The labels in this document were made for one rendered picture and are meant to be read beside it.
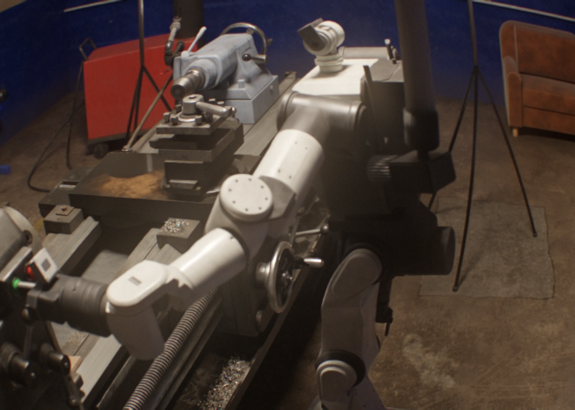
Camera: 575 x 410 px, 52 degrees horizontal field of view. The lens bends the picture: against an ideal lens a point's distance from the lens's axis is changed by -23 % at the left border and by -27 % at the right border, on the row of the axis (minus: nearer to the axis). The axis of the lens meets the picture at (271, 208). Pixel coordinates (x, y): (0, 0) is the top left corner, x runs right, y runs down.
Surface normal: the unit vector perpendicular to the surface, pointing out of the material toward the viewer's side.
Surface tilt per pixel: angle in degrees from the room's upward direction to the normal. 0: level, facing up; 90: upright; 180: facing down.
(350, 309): 115
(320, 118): 38
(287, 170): 34
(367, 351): 75
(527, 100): 90
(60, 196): 0
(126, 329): 97
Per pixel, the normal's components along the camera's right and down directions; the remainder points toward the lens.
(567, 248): -0.07, -0.89
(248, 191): 0.29, -0.55
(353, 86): -0.36, -0.38
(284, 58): -0.29, 0.45
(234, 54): 0.95, 0.00
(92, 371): 0.50, -0.68
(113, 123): 0.06, 0.45
